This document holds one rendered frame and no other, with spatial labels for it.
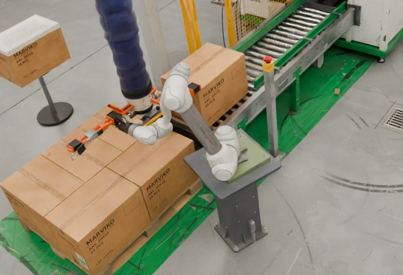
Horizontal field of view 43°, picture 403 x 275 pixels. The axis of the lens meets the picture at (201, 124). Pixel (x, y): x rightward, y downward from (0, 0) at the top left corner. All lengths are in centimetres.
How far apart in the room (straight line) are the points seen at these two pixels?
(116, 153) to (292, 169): 152
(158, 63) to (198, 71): 118
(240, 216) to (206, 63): 127
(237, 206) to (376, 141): 166
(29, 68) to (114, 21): 199
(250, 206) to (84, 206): 120
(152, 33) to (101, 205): 196
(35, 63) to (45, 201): 168
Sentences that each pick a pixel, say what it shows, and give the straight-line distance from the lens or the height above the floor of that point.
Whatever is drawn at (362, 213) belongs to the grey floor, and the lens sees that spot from 418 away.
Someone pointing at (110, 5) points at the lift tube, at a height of 185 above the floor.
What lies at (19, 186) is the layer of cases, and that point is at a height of 54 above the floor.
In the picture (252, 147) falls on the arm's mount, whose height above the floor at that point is 79.
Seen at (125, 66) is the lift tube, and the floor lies 140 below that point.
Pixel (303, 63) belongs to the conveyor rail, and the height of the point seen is 50.
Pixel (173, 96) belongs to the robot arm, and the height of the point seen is 154.
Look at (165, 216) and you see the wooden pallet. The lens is 423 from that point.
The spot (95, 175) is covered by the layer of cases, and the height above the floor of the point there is 54.
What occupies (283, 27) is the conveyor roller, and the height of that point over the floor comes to 55.
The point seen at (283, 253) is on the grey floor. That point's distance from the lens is 391.
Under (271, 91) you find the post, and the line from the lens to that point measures 411.
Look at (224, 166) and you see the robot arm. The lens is 313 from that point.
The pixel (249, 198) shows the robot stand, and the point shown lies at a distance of 367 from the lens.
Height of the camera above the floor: 317
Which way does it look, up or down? 39 degrees down
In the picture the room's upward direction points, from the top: 10 degrees counter-clockwise
